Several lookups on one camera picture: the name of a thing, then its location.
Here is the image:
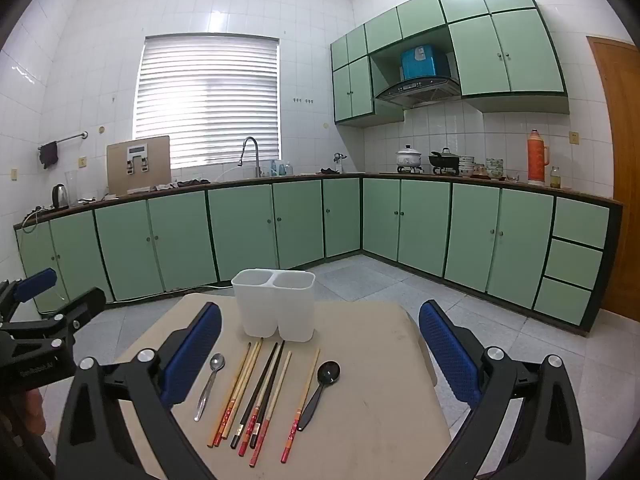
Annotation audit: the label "metal spoon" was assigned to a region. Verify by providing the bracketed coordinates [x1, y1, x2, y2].
[194, 353, 226, 422]

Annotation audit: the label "brown cardboard box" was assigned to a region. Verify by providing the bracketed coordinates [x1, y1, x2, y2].
[106, 135, 172, 196]

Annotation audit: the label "white cooking pot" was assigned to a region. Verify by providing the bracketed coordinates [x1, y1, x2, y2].
[396, 144, 425, 168]

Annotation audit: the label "green wall cabinets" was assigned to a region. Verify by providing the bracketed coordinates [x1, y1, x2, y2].
[330, 0, 571, 128]

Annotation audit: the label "white window blind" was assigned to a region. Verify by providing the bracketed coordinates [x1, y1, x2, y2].
[131, 35, 282, 170]

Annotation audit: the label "gas stove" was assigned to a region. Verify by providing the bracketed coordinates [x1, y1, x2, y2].
[395, 164, 462, 176]

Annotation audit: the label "white two-compartment utensil holder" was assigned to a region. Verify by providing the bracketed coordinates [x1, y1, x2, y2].
[231, 269, 317, 343]

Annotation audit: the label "orange thermos flask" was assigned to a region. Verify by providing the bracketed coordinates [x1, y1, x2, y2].
[526, 129, 551, 186]

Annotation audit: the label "person's left hand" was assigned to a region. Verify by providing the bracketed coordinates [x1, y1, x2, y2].
[20, 389, 48, 443]

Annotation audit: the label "metal kitchen faucet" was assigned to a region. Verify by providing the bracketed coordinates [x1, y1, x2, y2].
[238, 136, 262, 178]

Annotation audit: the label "black plastic spoon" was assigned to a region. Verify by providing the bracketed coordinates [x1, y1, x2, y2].
[297, 361, 342, 432]

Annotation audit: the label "green base cabinet run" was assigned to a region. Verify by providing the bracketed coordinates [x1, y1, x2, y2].
[14, 174, 363, 313]

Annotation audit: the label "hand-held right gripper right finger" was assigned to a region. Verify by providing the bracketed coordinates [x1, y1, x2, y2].
[418, 300, 587, 480]

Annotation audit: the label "wooden door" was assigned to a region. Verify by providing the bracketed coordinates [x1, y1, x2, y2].
[586, 35, 640, 316]

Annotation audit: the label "green base cabinets with drawers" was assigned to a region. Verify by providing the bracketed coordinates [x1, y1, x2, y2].
[361, 172, 623, 333]

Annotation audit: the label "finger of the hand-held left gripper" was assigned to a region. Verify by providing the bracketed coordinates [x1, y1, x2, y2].
[10, 286, 107, 357]
[0, 267, 58, 330]

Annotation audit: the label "blue box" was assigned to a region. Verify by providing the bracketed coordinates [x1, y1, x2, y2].
[400, 46, 448, 81]

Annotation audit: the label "black range hood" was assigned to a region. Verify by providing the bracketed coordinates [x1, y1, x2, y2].
[375, 76, 462, 109]

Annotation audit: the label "black wok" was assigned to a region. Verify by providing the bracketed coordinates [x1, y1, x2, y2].
[428, 148, 460, 168]

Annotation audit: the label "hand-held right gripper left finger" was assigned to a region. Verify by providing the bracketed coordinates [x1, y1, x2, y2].
[56, 302, 223, 480]

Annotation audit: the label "metal towel rail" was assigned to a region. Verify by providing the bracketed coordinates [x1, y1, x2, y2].
[37, 131, 89, 152]

